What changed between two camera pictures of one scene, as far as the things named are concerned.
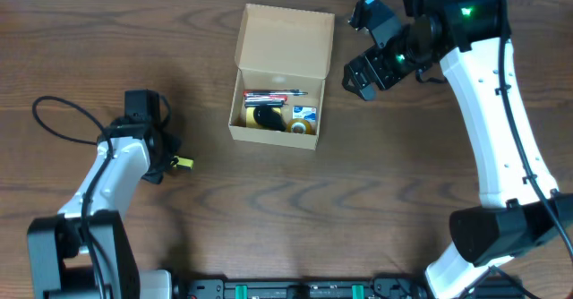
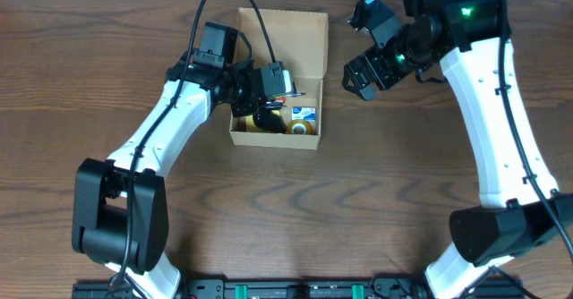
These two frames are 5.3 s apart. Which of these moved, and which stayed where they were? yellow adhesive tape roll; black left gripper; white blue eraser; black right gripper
Moved: black left gripper
Stayed: black right gripper; yellow adhesive tape roll; white blue eraser
